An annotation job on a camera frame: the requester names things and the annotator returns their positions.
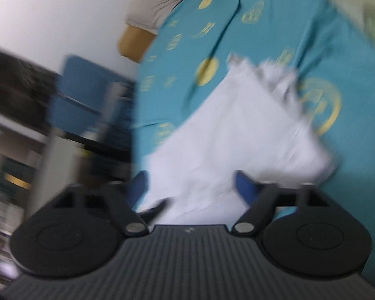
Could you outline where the yellow bed headboard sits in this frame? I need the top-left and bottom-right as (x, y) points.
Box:
(118, 25), (157, 64)

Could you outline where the green cartoon print blanket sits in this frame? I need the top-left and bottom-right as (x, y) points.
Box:
(297, 0), (375, 48)

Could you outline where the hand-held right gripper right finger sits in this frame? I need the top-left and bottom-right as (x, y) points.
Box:
(231, 169), (339, 236)

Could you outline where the blue covered chair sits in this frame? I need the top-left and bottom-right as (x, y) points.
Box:
(48, 92), (104, 136)
(58, 54), (137, 111)

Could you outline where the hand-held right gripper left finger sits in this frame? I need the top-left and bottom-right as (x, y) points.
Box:
(34, 170), (150, 236)

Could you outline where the dark window with grille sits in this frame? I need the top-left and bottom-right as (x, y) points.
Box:
(0, 45), (61, 132)

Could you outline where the teal smiley print bed sheet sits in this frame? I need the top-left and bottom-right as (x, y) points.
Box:
(129, 0), (375, 289)

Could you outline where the grey pillow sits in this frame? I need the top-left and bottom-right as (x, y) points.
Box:
(126, 0), (201, 35)

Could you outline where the white t-shirt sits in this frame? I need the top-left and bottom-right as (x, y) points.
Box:
(134, 53), (339, 226)

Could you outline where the grey cloth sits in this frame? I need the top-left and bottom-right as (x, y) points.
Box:
(95, 81), (136, 133)

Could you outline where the white desk with black legs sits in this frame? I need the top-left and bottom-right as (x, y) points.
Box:
(0, 109), (132, 221)

